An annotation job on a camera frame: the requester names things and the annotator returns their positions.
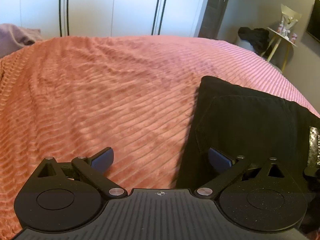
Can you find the black denim pants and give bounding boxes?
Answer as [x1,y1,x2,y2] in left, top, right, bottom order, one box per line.
[175,75,320,233]

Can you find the pink ribbed bed blanket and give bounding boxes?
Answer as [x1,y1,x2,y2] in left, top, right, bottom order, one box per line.
[1,36,315,239]

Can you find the white laundry basket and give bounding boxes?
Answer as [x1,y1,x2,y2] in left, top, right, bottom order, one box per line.
[235,37,255,52]

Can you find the white round side table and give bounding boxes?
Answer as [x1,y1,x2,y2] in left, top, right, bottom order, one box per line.
[260,27,297,73]

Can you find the black clothes pile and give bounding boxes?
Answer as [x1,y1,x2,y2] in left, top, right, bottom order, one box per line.
[238,27,269,54]

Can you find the small pink white jar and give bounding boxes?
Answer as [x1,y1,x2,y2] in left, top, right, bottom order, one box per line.
[290,33,298,43]

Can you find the purple grey pillow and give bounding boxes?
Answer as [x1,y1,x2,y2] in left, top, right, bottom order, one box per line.
[0,23,43,58]

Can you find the white bouquet on table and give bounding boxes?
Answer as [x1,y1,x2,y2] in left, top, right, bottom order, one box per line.
[277,4,302,40]

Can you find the white wardrobe with black stripes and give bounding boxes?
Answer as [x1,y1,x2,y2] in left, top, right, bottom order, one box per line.
[1,0,208,38]

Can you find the dark grey door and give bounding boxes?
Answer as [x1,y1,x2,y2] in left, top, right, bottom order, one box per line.
[198,0,228,39]

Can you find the wall mounted black television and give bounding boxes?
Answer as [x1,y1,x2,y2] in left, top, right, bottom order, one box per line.
[306,0,320,42]

